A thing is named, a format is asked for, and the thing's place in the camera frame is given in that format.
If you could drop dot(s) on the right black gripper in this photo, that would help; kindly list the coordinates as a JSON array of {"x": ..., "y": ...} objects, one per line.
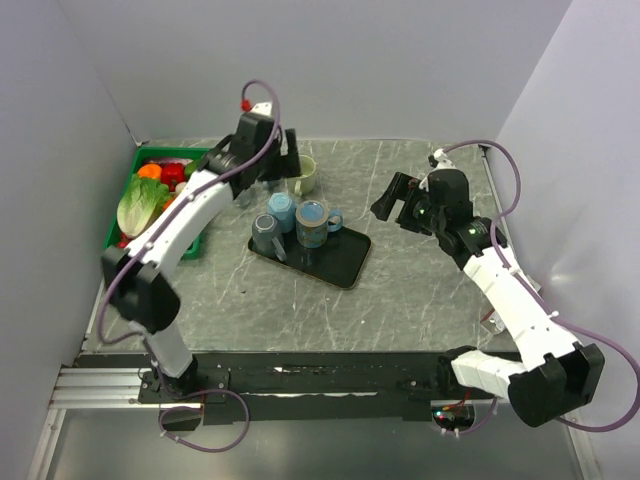
[{"x": 405, "y": 188}]

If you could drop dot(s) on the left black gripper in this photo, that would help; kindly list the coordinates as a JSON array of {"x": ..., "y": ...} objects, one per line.
[{"x": 281, "y": 162}]

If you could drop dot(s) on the pale green mug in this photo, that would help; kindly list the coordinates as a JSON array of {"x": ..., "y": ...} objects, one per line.
[{"x": 305, "y": 183}]

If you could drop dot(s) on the dark grey mug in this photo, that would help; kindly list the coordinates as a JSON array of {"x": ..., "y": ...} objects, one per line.
[{"x": 267, "y": 238}]

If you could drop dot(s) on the white footed mug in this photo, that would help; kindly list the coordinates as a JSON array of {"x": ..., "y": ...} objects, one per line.
[{"x": 244, "y": 199}]

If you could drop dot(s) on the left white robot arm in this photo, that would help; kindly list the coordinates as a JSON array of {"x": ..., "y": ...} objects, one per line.
[{"x": 137, "y": 276}]

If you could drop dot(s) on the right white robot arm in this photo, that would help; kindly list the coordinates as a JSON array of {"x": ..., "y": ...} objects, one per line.
[{"x": 555, "y": 373}]

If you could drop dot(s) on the light blue hexagonal mug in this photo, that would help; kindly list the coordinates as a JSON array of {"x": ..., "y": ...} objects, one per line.
[{"x": 282, "y": 207}]

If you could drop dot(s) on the blue mug tan rim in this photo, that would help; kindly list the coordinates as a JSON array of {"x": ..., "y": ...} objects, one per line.
[{"x": 314, "y": 222}]

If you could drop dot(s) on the black serving tray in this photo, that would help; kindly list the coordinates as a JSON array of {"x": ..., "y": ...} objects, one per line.
[{"x": 338, "y": 262}]

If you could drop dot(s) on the red toy pepper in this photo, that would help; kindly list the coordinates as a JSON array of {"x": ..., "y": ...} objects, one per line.
[{"x": 172, "y": 174}]

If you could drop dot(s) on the toy cabbage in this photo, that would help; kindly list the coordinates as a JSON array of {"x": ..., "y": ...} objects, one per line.
[{"x": 140, "y": 205}]

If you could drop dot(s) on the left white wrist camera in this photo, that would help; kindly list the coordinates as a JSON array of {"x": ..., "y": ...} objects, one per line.
[{"x": 261, "y": 108}]

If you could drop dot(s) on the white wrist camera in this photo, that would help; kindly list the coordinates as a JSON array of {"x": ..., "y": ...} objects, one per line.
[
  {"x": 439, "y": 160},
  {"x": 261, "y": 108}
]

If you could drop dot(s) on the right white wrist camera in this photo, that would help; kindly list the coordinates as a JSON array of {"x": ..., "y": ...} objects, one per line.
[{"x": 439, "y": 160}]

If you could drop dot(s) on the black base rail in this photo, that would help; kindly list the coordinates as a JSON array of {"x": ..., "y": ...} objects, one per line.
[{"x": 315, "y": 386}]

